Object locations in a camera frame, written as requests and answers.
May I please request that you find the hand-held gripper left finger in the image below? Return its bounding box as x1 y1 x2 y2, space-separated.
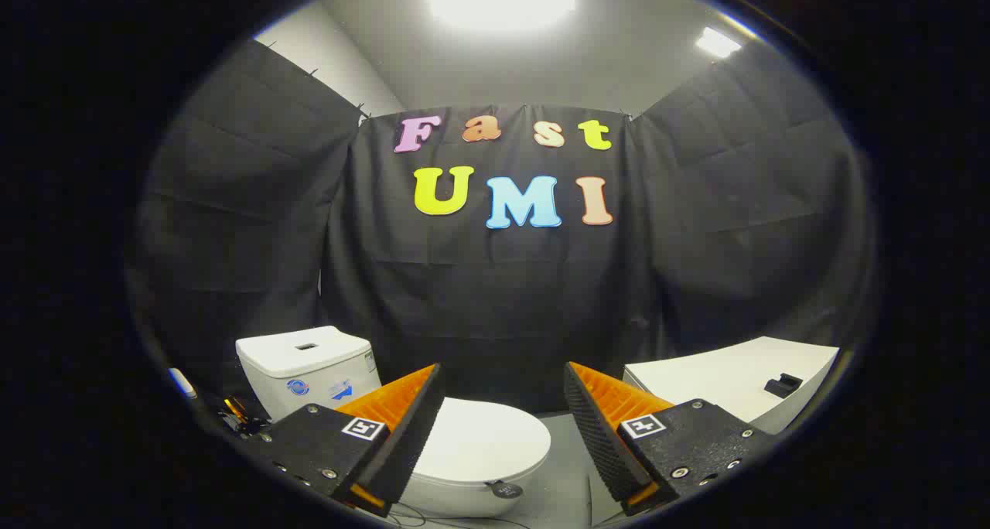
259 363 446 519

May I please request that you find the white toilet lid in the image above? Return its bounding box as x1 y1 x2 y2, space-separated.
410 396 551 500

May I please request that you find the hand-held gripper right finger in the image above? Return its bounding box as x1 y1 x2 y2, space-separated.
563 361 778 519

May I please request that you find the small ceiling light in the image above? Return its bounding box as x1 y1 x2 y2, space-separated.
695 26 742 59

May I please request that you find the black backdrop cloth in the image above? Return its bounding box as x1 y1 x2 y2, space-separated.
128 38 879 421

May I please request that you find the yellow and black device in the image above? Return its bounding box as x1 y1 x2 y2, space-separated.
217 395 273 439

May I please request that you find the white ceramic toilet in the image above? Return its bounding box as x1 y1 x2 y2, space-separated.
236 326 551 518

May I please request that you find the black cable bundle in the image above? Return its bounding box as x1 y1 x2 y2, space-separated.
387 504 534 529

